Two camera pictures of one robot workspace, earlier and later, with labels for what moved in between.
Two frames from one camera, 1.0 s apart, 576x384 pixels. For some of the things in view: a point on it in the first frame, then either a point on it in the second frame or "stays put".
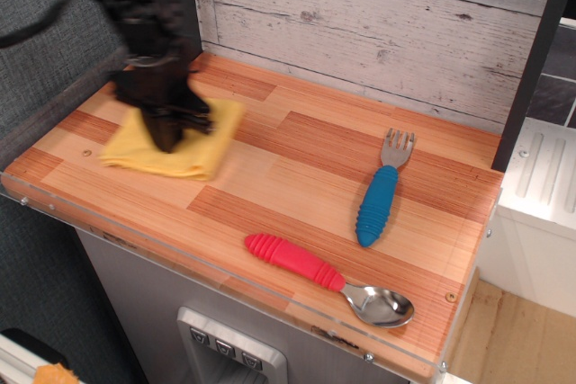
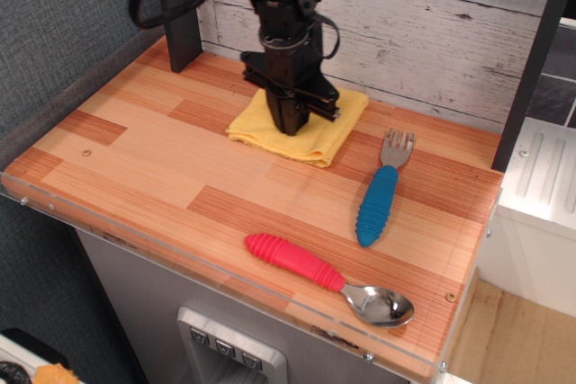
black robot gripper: (160, 86) to (297, 71)
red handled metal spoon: (376, 306) stays put
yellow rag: (130, 145) to (315, 144)
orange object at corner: (54, 374) stays put
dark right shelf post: (537, 58) stays put
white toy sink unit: (531, 248) stays put
